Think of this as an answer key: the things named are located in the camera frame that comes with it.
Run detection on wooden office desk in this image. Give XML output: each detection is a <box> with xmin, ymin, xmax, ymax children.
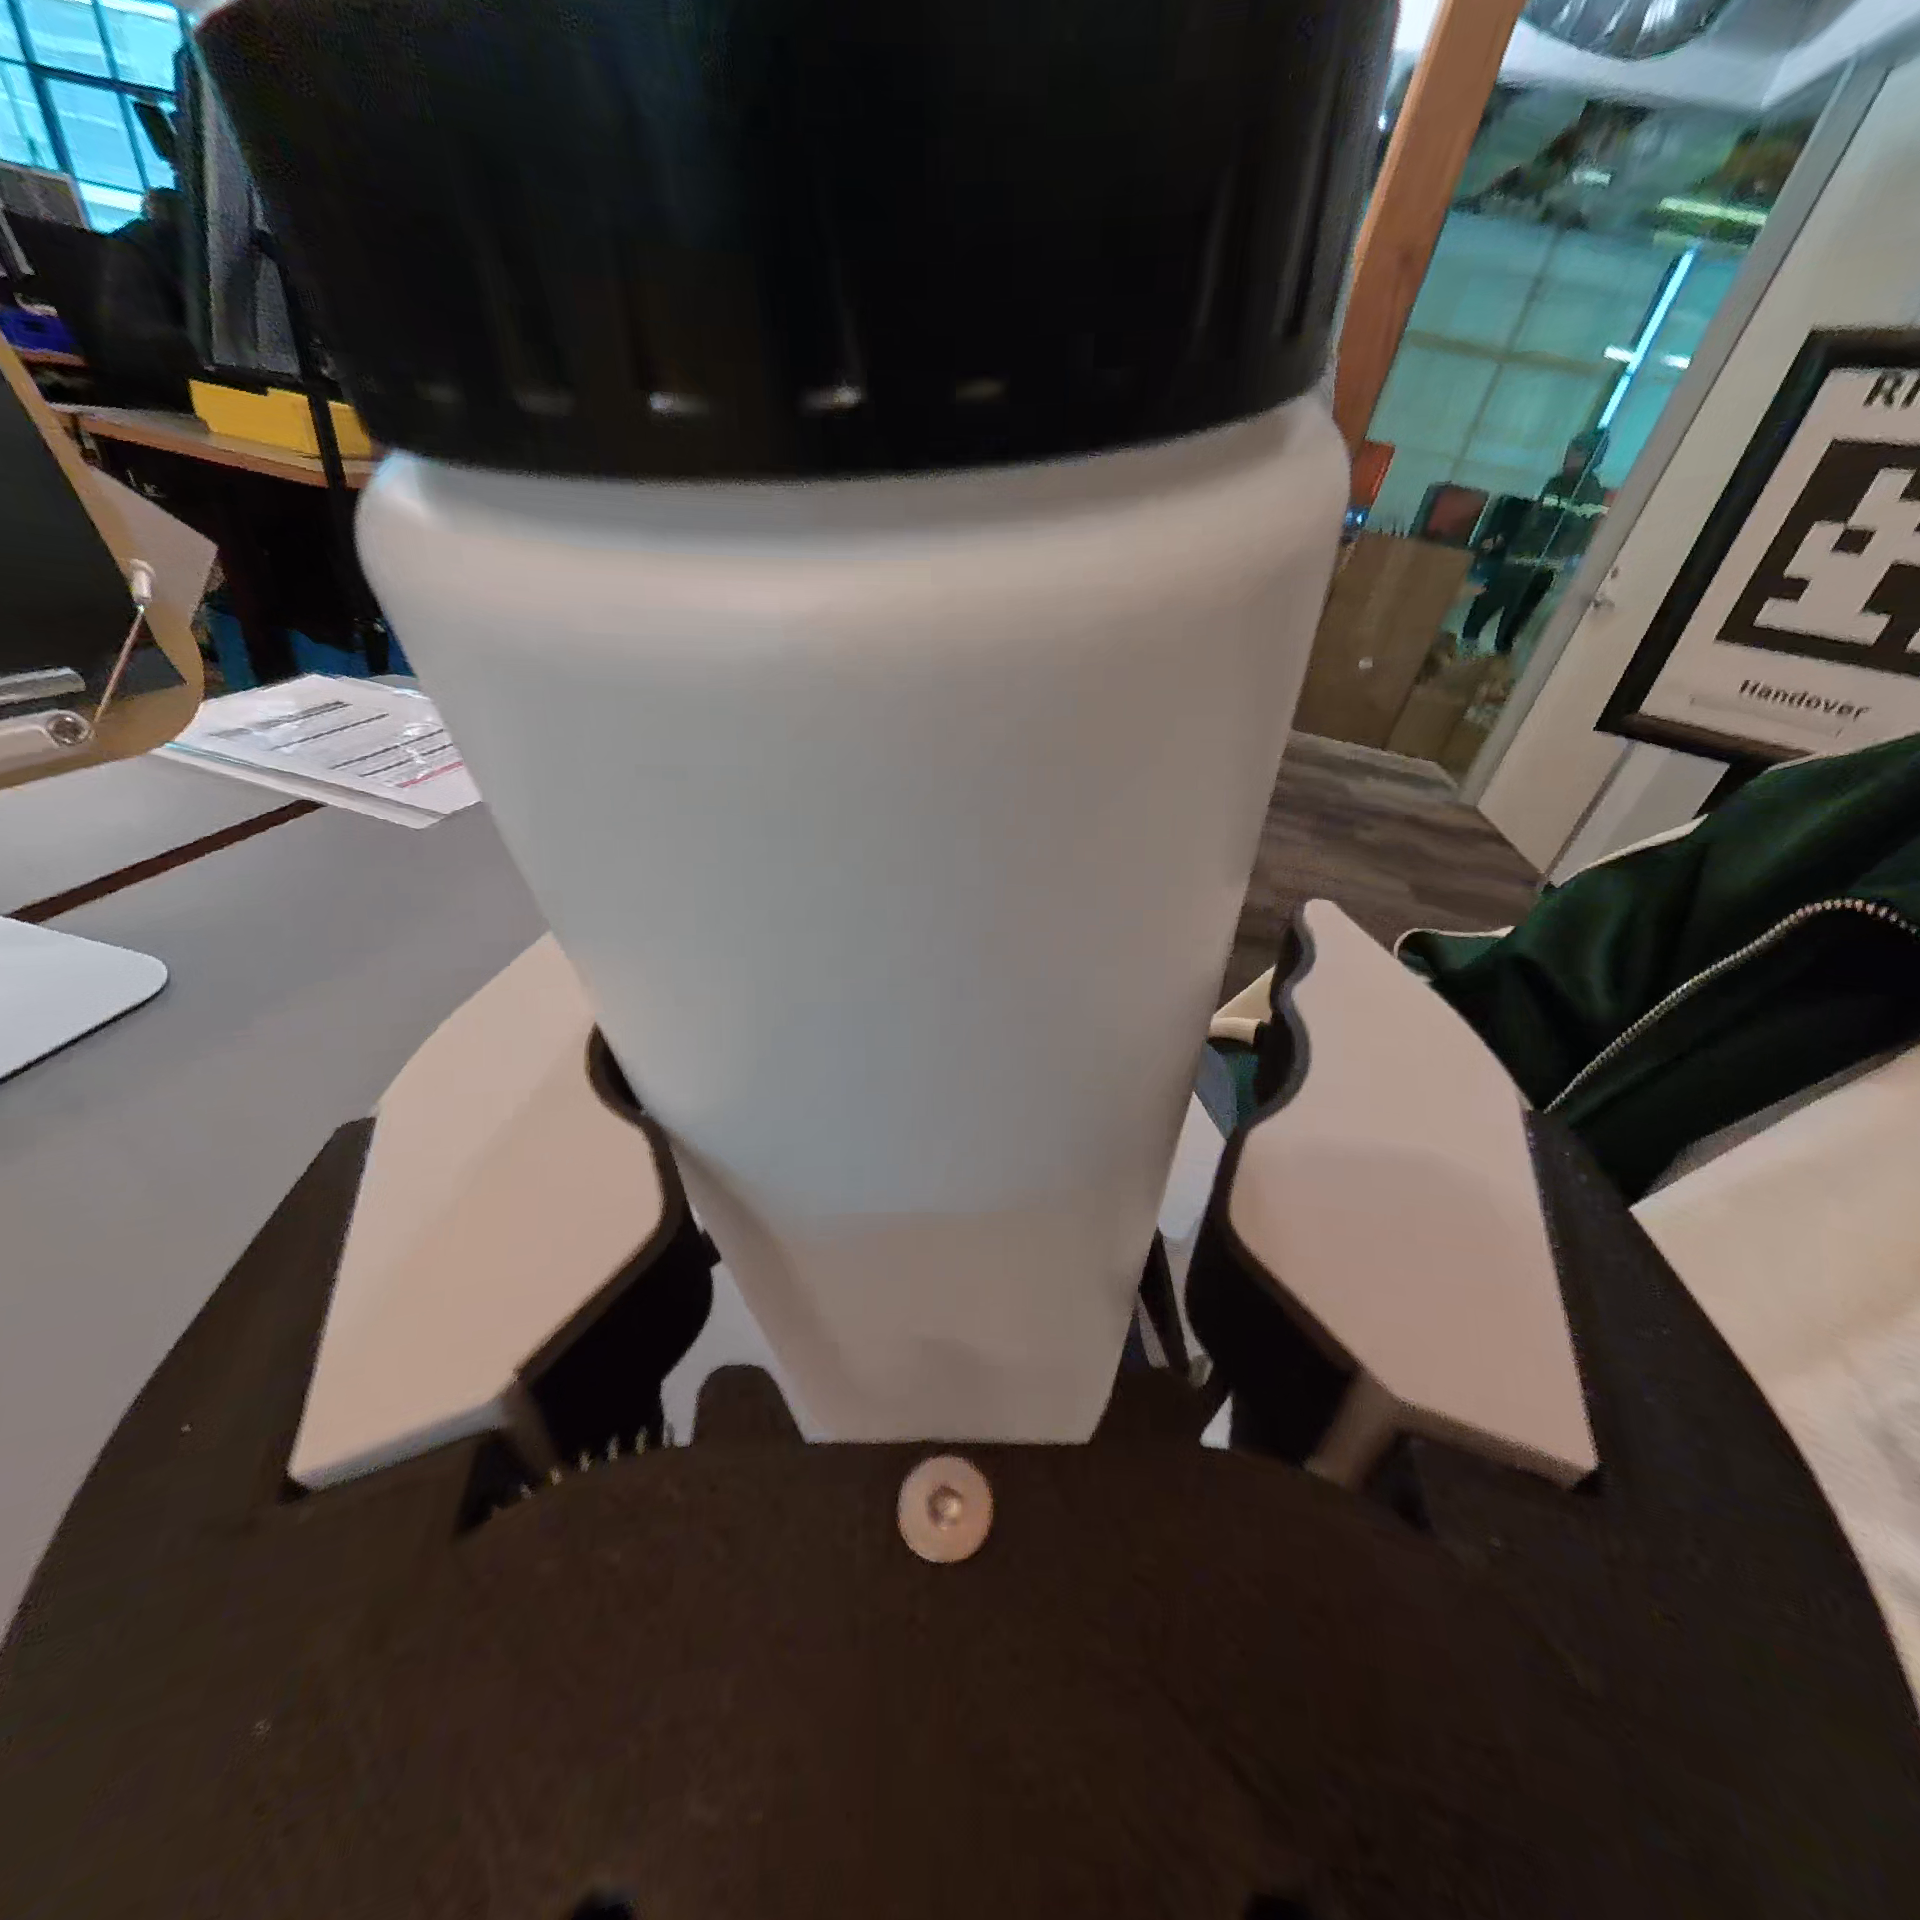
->
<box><xmin>81</xmin><ymin>406</ymin><xmax>374</xmax><ymax>489</ymax></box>

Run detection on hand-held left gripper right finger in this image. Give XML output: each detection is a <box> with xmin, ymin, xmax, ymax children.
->
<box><xmin>1183</xmin><ymin>900</ymin><xmax>1601</xmax><ymax>1489</ymax></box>

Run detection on brown cardboard box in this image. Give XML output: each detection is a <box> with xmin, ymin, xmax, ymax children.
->
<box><xmin>1295</xmin><ymin>532</ymin><xmax>1484</xmax><ymax>770</ymax></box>

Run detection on yellow plastic bin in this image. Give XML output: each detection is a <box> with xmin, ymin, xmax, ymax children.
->
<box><xmin>183</xmin><ymin>376</ymin><xmax>374</xmax><ymax>461</ymax></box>

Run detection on silver stand with tan board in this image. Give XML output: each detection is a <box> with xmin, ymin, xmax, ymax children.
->
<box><xmin>0</xmin><ymin>341</ymin><xmax>222</xmax><ymax>1087</ymax></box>

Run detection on white water bottle black cap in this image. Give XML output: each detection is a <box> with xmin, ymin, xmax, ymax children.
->
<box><xmin>192</xmin><ymin>0</ymin><xmax>1406</xmax><ymax>1447</ymax></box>

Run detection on black framed tag sign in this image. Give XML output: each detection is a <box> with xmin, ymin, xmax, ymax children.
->
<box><xmin>1594</xmin><ymin>325</ymin><xmax>1920</xmax><ymax>770</ymax></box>

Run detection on wooden post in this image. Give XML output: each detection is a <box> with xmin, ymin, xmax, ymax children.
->
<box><xmin>1333</xmin><ymin>0</ymin><xmax>1531</xmax><ymax>451</ymax></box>

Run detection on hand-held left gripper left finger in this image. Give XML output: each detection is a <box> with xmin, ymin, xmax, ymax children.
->
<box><xmin>283</xmin><ymin>935</ymin><xmax>721</xmax><ymax>1489</ymax></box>

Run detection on printed paper sheet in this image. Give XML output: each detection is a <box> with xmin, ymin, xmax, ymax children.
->
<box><xmin>152</xmin><ymin>673</ymin><xmax>484</xmax><ymax>829</ymax></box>

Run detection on black laptop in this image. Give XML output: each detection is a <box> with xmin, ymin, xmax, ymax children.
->
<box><xmin>0</xmin><ymin>376</ymin><xmax>130</xmax><ymax>678</ymax></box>

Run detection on person's green jacket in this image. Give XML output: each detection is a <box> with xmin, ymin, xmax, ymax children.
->
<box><xmin>1396</xmin><ymin>735</ymin><xmax>1920</xmax><ymax>1202</ymax></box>

